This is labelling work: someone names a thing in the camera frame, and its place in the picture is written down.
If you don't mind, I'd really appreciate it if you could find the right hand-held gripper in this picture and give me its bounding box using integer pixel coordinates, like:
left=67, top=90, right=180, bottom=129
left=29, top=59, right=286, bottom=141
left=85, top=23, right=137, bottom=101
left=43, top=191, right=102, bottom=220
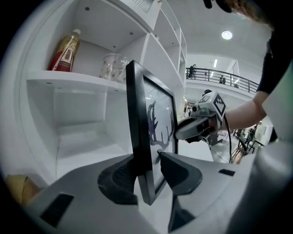
left=174, top=90, right=227, bottom=144

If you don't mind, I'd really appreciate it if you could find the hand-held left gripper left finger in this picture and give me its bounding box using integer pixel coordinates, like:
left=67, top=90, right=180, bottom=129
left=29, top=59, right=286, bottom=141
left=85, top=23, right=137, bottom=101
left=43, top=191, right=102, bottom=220
left=27, top=153, right=158, bottom=234

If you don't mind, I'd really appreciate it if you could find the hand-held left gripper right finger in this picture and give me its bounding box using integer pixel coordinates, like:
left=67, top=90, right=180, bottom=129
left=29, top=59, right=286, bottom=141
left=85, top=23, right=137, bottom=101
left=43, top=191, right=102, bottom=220
left=157, top=150, right=240, bottom=234

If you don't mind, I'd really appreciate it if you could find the black framed deer picture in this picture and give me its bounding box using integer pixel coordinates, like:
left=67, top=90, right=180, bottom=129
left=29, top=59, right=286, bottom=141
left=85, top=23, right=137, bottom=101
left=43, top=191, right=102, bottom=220
left=125, top=59, right=179, bottom=206

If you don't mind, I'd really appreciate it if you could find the person's right forearm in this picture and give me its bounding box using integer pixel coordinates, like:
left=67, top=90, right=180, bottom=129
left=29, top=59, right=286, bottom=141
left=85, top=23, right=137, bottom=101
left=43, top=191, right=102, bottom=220
left=225, top=98, right=267, bottom=138

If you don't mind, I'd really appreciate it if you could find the white desk hutch shelf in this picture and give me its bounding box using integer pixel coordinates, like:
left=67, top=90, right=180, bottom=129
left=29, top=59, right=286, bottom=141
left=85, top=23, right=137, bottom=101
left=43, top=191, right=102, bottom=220
left=16, top=0, right=187, bottom=186

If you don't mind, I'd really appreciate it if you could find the person's right hand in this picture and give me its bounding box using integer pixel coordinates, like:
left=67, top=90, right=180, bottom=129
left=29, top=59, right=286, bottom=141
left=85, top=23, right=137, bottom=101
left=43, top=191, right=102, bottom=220
left=210, top=115, right=218, bottom=133

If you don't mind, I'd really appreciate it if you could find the brown cardboard box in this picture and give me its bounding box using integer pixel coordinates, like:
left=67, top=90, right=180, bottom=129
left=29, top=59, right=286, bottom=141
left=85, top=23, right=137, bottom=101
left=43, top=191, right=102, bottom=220
left=5, top=175, right=42, bottom=206

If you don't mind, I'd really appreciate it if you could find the black balcony railing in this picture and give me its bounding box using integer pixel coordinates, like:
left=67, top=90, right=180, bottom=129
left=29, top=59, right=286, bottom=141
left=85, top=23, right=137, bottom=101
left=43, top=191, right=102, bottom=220
left=185, top=67, right=259, bottom=94

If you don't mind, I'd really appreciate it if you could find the clear patterned glass cup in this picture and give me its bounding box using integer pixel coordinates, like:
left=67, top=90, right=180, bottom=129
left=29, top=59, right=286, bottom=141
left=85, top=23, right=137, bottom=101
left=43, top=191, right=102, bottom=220
left=99, top=53, right=122, bottom=80
left=117, top=56, right=129, bottom=83

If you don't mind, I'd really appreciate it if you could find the person's black printed t-shirt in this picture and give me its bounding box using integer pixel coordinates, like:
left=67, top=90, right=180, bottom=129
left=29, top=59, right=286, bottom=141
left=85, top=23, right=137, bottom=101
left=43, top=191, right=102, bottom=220
left=256, top=29, right=293, bottom=94

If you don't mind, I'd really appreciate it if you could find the red and gold drink bottle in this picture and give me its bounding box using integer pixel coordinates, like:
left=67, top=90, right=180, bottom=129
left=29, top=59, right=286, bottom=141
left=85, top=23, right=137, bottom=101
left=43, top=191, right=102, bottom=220
left=48, top=29, right=81, bottom=73

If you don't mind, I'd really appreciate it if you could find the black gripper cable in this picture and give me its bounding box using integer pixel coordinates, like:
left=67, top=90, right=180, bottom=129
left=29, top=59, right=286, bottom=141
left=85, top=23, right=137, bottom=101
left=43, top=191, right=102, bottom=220
left=223, top=114, right=234, bottom=164

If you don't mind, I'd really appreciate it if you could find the black metal chair frame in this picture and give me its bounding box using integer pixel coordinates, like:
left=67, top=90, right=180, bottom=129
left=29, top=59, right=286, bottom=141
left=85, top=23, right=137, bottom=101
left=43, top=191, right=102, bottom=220
left=233, top=128, right=261, bottom=158

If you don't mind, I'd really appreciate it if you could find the black head-worn camera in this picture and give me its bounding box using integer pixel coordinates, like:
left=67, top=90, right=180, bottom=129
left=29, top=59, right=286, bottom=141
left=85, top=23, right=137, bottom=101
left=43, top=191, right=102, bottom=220
left=203, top=0, right=234, bottom=13

